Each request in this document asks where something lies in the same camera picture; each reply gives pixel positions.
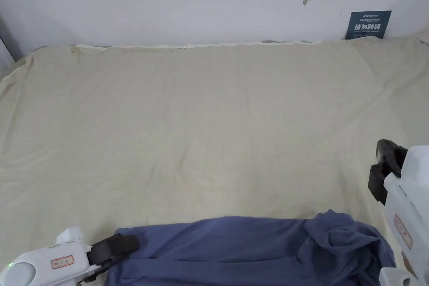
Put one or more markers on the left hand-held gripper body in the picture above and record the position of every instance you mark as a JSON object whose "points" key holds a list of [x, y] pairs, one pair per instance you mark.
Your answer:
{"points": [[40, 262]]}

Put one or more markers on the dark blue shirt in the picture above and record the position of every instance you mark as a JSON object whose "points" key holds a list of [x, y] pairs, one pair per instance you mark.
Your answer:
{"points": [[234, 252]]}

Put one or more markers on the bed with beige sheet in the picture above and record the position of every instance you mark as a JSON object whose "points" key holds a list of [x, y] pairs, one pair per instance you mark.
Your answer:
{"points": [[201, 115]]}

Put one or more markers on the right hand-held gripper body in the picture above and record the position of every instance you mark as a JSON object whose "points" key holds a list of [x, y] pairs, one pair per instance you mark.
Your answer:
{"points": [[412, 199]]}

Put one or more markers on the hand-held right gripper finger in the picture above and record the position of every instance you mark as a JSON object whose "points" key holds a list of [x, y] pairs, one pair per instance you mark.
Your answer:
{"points": [[377, 182], [390, 157]]}

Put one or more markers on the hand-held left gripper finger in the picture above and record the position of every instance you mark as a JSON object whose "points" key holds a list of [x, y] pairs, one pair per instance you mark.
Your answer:
{"points": [[112, 262], [115, 245]]}

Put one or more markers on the dark blue sign card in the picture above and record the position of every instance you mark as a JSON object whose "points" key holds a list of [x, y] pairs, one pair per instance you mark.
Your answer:
{"points": [[368, 24]]}

